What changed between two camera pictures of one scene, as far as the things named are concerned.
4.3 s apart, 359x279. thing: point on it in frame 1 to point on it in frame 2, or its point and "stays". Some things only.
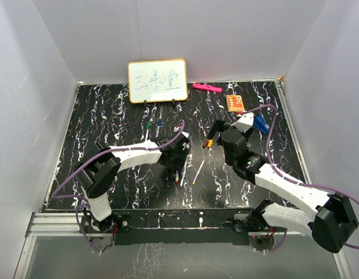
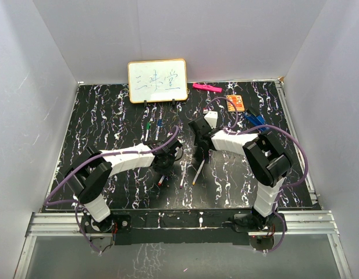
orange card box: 235,103 stays
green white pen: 148,127 stays
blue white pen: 159,125 stays
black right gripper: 219,125 to 197,142
